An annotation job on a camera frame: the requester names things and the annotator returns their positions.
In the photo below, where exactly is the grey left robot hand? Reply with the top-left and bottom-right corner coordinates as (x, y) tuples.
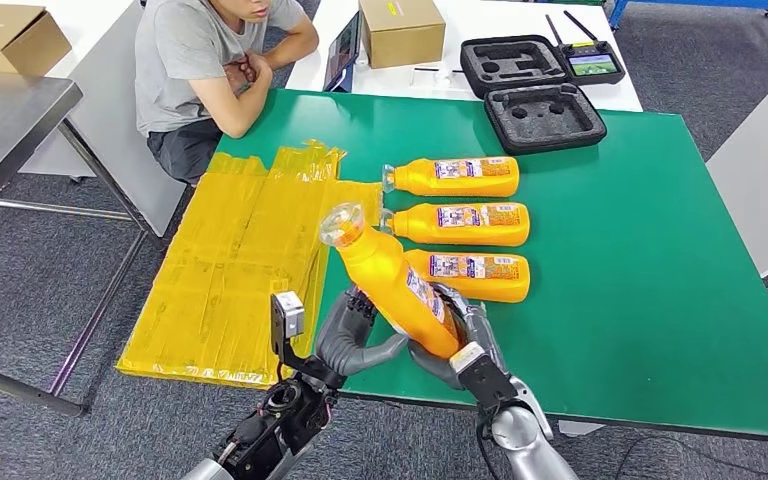
(314, 284), (413, 379)

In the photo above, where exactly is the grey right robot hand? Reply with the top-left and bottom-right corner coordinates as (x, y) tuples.
(409, 283), (508, 392)

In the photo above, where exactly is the orange detergent bottle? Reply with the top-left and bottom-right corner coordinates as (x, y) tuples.
(402, 248), (532, 305)
(378, 201), (532, 248)
(318, 201), (463, 360)
(381, 155), (521, 199)

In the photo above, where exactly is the yellow plastic sheet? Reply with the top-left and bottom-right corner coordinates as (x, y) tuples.
(115, 139), (385, 391)

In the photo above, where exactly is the open black foam case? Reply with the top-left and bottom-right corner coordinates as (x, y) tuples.
(459, 34), (609, 157)

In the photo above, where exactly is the small clear plastic item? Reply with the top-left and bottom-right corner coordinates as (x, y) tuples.
(409, 64), (465, 87)

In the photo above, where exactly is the black remote controller with screen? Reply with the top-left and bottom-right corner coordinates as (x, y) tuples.
(545, 9), (627, 87)

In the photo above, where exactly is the dark tablet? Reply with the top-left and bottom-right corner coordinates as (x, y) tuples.
(322, 9), (363, 93)

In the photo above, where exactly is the cardboard box with yellow label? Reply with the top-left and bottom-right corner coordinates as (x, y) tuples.
(358, 0), (447, 70)

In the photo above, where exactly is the long white table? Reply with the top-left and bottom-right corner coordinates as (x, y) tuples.
(284, 0), (645, 114)

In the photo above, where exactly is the seated person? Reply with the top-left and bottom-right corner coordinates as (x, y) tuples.
(134, 0), (320, 185)

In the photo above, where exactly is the blue metal rack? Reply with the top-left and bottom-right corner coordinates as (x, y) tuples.
(607, 0), (768, 31)

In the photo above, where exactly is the steel table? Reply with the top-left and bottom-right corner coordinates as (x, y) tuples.
(0, 68), (168, 419)

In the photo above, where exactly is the plain cardboard box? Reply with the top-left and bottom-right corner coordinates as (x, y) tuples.
(0, 2), (73, 77)

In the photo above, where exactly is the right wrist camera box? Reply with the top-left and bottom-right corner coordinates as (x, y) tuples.
(448, 341), (521, 412)

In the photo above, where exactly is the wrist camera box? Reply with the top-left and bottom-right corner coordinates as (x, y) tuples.
(448, 341), (521, 412)
(269, 290), (309, 362)

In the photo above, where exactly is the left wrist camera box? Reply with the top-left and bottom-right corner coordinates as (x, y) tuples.
(269, 290), (309, 362)

